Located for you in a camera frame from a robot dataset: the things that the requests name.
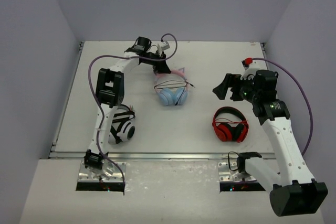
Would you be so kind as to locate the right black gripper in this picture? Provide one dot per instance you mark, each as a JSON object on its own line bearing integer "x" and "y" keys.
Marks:
{"x": 233, "y": 81}

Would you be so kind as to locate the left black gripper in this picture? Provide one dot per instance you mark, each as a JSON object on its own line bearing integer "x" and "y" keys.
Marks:
{"x": 159, "y": 66}

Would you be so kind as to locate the pink blue cat-ear headphones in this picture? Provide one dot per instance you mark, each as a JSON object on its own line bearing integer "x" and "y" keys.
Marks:
{"x": 172, "y": 92}

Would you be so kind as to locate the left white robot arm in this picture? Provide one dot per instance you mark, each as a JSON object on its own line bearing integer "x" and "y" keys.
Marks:
{"x": 109, "y": 91}

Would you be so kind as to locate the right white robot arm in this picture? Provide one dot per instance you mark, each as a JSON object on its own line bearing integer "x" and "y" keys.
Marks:
{"x": 293, "y": 190}

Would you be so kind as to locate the red black headphones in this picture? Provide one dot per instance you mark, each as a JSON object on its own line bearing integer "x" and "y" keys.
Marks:
{"x": 230, "y": 131}

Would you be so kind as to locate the black white headphones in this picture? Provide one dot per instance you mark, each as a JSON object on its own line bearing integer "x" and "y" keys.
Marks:
{"x": 122, "y": 128}

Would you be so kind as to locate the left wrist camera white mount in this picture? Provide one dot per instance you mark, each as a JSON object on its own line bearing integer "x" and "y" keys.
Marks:
{"x": 161, "y": 47}

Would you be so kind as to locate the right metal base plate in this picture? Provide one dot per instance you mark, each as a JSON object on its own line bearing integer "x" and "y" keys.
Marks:
{"x": 229, "y": 173}

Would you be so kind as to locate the metal base plate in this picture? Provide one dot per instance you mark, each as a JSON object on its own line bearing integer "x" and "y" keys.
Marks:
{"x": 108, "y": 174}
{"x": 229, "y": 173}

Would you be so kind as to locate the aluminium front table rail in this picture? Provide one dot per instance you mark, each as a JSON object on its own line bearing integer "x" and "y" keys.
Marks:
{"x": 163, "y": 156}

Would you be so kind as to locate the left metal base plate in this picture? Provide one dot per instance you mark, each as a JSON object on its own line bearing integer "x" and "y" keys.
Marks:
{"x": 108, "y": 174}

